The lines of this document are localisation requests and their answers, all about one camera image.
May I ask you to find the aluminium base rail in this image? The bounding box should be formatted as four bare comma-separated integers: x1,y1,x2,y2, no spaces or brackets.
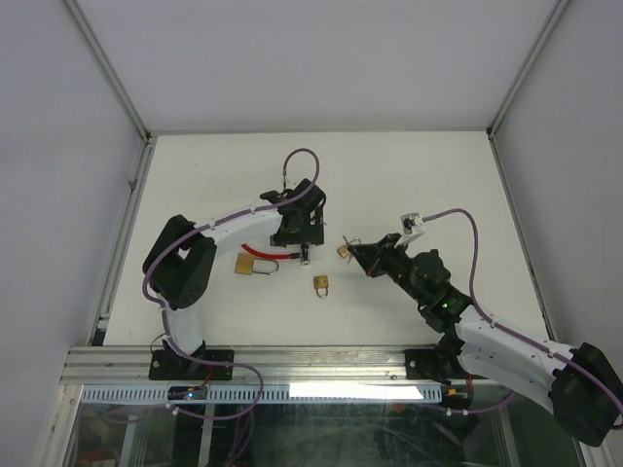
58,343,585,388

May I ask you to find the black mounting plate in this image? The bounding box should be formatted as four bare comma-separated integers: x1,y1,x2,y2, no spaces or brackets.
148,347,235,382
404,347,463,382

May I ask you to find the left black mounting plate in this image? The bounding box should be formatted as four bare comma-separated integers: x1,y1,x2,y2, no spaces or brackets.
148,347,235,382

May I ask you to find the large brass padlock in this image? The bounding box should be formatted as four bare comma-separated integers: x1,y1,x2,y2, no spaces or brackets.
234,253,279,275

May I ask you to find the red cable lock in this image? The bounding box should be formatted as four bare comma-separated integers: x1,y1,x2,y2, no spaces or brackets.
241,243,311,266

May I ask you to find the white slotted cable duct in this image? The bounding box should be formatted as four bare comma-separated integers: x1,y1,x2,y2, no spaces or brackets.
82,382,442,406

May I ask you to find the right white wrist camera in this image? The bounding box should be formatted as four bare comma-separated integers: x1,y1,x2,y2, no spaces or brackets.
396,212,426,246

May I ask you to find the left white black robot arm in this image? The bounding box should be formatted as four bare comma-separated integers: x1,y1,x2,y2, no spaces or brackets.
142,178,326,378

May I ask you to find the silver key bunch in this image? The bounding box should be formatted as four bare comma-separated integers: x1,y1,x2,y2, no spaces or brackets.
340,233,362,262

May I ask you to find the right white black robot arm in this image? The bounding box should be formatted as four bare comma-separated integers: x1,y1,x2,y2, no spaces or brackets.
348,233,622,447

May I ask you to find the small brass padlock long shackle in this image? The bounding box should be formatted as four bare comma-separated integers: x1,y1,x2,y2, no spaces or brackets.
336,236,363,260

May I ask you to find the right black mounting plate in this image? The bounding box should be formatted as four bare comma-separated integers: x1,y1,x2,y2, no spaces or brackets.
404,347,463,382

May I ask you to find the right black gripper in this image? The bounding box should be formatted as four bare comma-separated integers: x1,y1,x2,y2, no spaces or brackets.
348,233,426,305

